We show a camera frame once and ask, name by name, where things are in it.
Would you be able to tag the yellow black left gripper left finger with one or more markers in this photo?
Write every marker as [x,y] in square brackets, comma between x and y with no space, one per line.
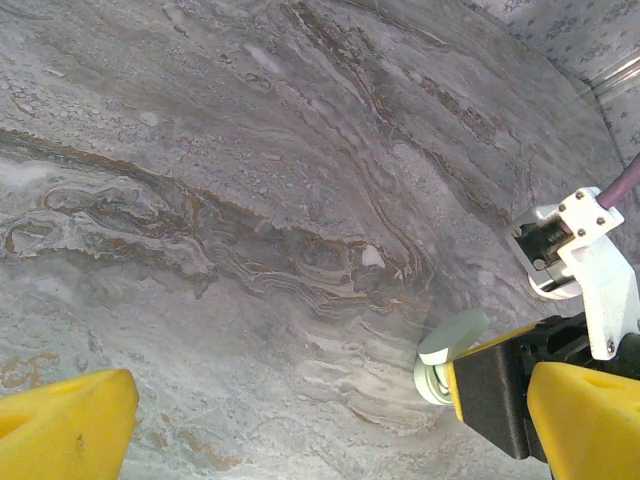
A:
[65,430]

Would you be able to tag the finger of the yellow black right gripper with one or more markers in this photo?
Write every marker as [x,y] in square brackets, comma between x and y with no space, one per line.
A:
[490,395]

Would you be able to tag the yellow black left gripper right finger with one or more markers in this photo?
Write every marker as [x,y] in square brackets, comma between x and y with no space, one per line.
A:
[590,430]

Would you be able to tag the white earbud charging case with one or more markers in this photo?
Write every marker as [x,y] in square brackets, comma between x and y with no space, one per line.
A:
[452,335]

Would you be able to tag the aluminium corner post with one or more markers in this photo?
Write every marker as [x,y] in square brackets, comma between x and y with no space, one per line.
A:
[615,75]

